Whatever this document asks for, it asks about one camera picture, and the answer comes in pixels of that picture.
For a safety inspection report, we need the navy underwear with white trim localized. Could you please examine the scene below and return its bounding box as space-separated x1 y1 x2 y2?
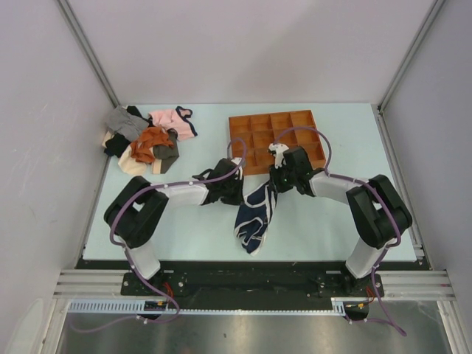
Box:
234 181 278 255

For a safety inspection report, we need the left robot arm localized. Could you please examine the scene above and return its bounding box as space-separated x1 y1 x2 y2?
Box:
104 157 244 295

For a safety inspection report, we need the cream underwear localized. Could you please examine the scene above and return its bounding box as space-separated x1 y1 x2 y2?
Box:
118 145 148 176

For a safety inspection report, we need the pink underwear with navy trim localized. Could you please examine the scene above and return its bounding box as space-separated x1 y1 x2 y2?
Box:
148 105 198 142

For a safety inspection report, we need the olive and beige underwear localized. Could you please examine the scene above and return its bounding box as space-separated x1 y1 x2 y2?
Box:
152 143 179 174

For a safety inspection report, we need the aluminium corner post left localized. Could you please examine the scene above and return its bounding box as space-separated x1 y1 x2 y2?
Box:
55 0 120 107

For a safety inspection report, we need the aluminium rail front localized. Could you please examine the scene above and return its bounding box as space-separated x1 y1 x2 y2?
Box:
55 269 456 301

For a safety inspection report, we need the black underwear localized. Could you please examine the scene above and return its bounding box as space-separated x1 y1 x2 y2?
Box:
104 133 131 158

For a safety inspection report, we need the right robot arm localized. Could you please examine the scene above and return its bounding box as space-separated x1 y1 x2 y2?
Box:
268 143 412 296

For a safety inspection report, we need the wooden compartment tray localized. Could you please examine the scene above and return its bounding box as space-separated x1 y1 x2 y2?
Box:
229 110 326 176

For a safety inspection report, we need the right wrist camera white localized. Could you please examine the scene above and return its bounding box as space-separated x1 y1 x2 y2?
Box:
268 143 288 169

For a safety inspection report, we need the aluminium corner post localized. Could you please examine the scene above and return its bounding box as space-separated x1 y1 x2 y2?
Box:
55 0 120 107
377 0 448 114

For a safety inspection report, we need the grey ribbed underwear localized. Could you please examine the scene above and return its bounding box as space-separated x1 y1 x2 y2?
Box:
105 106 149 142

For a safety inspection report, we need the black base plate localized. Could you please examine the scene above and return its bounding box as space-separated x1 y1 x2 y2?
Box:
122 261 384 297

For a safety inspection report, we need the orange underwear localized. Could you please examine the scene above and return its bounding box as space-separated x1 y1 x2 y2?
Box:
131 126 174 164

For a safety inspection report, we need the grey slotted cable duct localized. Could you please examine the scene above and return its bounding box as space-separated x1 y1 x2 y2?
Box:
69 299 346 316

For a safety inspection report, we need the aluminium corner post right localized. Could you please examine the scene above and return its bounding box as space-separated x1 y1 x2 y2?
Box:
377 0 448 114

